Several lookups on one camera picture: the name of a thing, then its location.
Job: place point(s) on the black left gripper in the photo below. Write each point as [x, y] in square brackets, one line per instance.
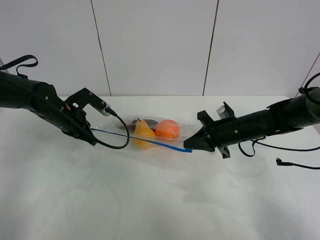
[67, 115]

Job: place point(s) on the dark purple eggplant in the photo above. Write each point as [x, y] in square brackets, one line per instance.
[150, 122]

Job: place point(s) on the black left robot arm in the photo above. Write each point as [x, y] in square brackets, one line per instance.
[17, 91]

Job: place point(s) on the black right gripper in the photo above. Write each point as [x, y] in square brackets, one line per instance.
[222, 133]

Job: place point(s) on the yellow pear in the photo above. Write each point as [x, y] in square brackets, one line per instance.
[143, 135]

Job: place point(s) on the clear zip bag blue seal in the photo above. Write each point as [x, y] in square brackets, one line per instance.
[118, 132]

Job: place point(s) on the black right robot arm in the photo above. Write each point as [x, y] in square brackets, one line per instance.
[283, 117]

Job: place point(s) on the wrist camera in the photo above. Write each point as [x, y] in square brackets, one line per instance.
[225, 111]
[103, 108]

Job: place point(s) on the orange fruit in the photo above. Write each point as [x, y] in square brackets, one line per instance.
[168, 129]

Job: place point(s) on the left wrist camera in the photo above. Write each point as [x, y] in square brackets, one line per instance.
[103, 108]

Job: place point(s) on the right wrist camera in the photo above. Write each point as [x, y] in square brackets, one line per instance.
[225, 111]

